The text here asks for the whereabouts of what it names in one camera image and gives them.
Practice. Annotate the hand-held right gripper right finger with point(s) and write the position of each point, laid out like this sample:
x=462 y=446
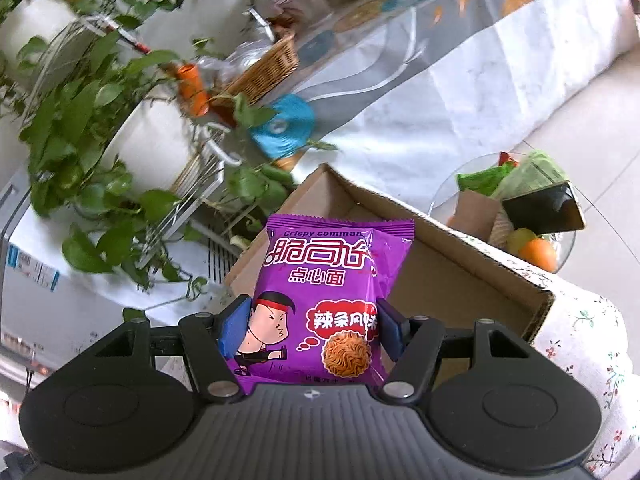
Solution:
x=391 y=332

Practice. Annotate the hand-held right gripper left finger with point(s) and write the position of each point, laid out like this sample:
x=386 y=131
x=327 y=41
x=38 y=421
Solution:
x=233 y=329

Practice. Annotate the cardboard box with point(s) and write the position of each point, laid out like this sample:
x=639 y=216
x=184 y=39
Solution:
x=450 y=280

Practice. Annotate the purple snack packet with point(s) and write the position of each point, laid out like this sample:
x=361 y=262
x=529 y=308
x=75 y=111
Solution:
x=310 y=280

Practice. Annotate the brown paper box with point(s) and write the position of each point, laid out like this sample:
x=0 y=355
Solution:
x=475 y=215

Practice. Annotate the yellow green fruit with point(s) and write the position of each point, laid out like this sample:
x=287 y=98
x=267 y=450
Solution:
x=520 y=239

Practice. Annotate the white metal plant rack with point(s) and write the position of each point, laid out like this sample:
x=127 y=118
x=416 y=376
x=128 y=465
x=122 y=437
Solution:
x=210 y=170

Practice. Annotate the orange fruit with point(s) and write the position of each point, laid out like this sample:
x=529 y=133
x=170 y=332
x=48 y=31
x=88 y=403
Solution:
x=538 y=255

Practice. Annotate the dark green snack packet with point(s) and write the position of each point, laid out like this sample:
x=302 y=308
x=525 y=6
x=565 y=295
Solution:
x=480 y=181

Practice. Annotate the glass bowl of items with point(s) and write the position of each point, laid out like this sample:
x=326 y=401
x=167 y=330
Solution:
x=570 y=252

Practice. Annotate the floral cloth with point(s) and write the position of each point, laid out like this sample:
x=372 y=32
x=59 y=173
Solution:
x=590 y=350

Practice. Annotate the white plant pot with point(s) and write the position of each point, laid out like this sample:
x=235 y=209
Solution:
x=150 y=145
x=40 y=25

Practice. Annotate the white freezer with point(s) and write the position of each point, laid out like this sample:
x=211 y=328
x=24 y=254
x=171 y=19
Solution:
x=30 y=310

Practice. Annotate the light green snack packet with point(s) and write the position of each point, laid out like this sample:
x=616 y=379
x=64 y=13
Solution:
x=537 y=172

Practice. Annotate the orange tube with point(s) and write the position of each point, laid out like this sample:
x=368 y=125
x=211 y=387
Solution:
x=192 y=87

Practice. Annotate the white printed tablecloth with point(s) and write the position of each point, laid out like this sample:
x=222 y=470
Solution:
x=450 y=85

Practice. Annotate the wicker basket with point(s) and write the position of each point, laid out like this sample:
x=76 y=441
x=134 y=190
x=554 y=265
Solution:
x=270 y=67

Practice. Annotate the green leafy plant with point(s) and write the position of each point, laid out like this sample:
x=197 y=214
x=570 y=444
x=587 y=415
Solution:
x=75 y=110

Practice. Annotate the clear plastic bag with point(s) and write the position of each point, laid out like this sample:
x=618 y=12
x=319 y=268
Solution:
x=235 y=57

